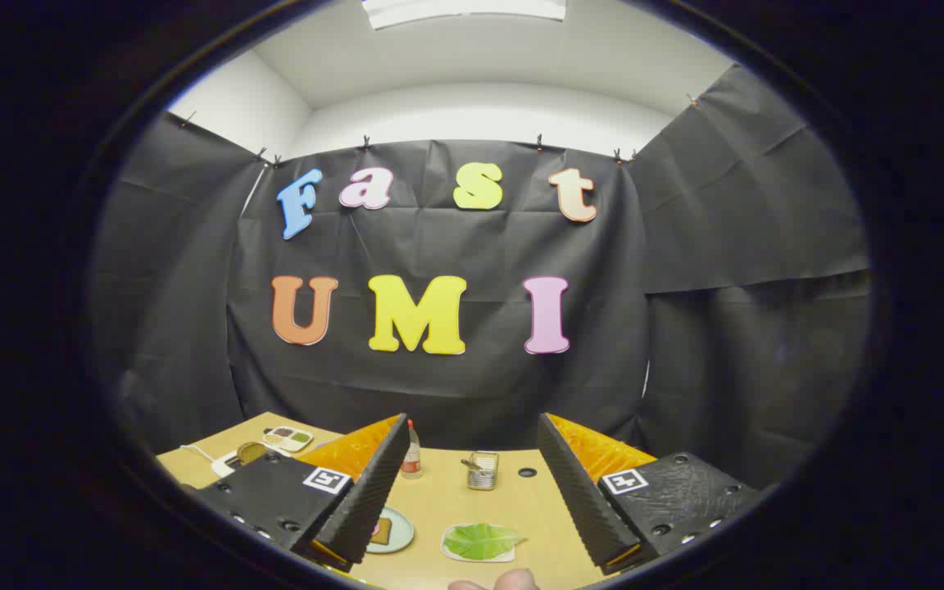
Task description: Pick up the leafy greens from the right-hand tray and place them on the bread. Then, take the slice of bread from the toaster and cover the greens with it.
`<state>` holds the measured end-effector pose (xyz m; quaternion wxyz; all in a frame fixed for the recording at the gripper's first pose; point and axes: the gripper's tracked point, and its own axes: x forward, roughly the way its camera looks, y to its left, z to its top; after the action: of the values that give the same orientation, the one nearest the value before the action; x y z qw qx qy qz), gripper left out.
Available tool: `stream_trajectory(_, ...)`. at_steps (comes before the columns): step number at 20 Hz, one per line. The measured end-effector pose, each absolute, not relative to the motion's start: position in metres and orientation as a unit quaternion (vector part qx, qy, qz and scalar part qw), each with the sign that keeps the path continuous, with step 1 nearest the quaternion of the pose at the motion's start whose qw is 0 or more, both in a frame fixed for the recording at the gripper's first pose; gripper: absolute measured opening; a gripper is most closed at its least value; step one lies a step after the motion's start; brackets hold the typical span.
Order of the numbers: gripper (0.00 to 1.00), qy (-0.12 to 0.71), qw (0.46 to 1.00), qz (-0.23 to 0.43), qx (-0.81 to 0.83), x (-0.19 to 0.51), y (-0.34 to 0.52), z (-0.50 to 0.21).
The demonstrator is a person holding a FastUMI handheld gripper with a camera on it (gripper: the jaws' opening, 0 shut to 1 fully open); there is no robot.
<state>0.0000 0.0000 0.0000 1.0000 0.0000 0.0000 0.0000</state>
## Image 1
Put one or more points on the bread slice with ham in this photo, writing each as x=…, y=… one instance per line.
x=381, y=533

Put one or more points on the white divided seasoning tray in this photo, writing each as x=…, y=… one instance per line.
x=288, y=438

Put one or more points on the small white square dish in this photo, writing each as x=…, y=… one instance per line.
x=449, y=553

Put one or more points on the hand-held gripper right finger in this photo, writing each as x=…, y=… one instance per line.
x=574, y=483

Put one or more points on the light green plate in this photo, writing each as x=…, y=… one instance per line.
x=402, y=533

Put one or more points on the ceiling light panel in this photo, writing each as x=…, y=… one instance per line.
x=464, y=10

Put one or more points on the brown toast slice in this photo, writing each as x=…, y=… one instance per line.
x=251, y=452

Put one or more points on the green lettuce leaf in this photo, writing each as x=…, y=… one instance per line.
x=480, y=541

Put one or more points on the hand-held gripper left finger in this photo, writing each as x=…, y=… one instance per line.
x=374, y=483

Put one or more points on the white toaster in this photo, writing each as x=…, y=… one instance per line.
x=224, y=467

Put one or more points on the clear plastic water bottle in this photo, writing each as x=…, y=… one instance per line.
x=411, y=459

